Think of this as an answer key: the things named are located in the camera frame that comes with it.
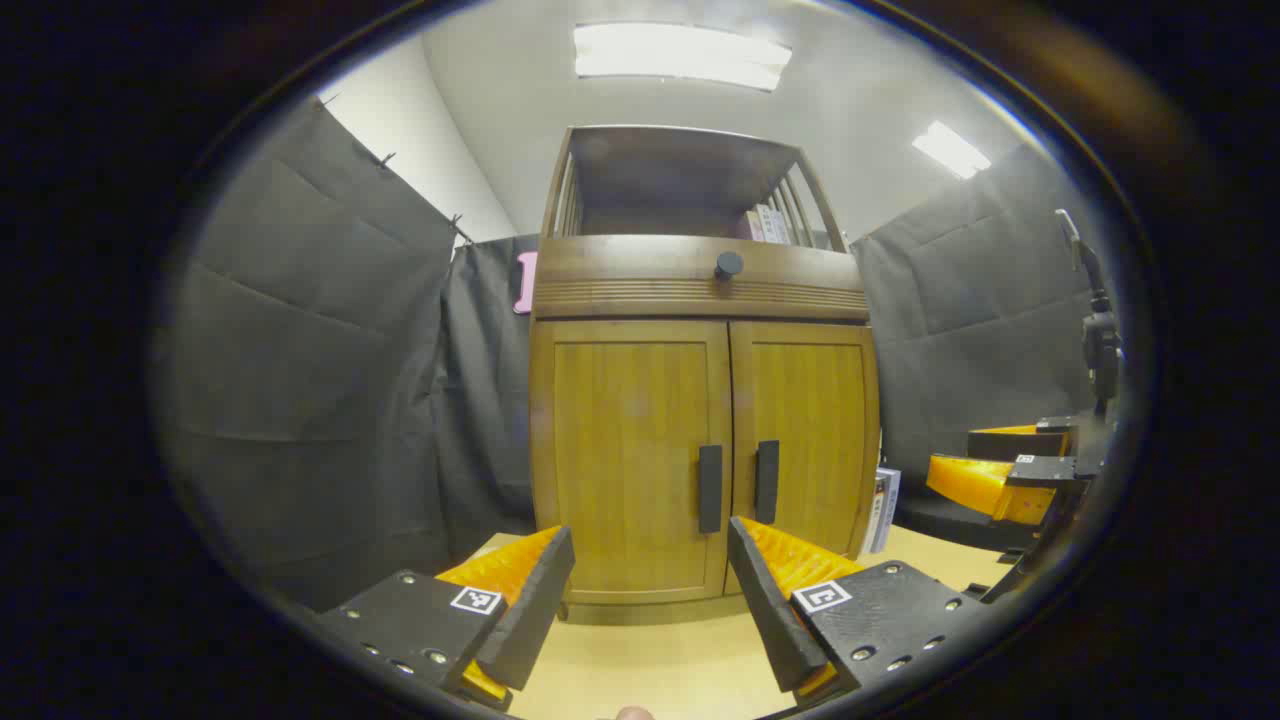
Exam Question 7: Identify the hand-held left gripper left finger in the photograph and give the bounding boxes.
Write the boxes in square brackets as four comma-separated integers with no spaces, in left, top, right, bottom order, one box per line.
[318,525,577,713]

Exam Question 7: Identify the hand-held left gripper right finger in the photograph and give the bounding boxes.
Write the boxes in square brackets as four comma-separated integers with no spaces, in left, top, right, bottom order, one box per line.
[727,516,991,709]

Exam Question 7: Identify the black door handle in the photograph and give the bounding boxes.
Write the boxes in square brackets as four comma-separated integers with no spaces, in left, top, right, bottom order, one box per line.
[754,440,781,525]
[697,444,724,535]

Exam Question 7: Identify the wooden shoe cabinet door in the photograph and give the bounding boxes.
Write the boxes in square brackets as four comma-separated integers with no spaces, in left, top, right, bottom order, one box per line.
[730,322,881,596]
[530,320,734,606]

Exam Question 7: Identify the wooden double-door shoe cabinet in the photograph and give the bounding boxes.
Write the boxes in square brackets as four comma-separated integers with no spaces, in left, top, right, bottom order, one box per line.
[528,124,883,626]

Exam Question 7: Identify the black backdrop cloth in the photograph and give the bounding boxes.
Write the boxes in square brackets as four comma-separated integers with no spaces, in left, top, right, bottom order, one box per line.
[850,140,1113,506]
[160,95,461,613]
[435,235,541,561]

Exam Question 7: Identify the white printed booklet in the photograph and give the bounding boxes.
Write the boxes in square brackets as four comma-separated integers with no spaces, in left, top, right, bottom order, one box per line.
[862,466,903,555]

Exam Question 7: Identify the small ceiling light panel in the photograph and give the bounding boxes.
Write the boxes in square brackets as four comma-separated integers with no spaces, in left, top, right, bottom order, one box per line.
[912,120,993,181]

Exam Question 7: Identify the white printed books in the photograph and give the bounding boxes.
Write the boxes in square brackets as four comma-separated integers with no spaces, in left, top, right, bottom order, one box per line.
[745,205,793,244]

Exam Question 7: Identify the large ceiling light panel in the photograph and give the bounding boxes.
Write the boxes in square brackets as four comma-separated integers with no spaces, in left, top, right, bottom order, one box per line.
[573,22,794,93]

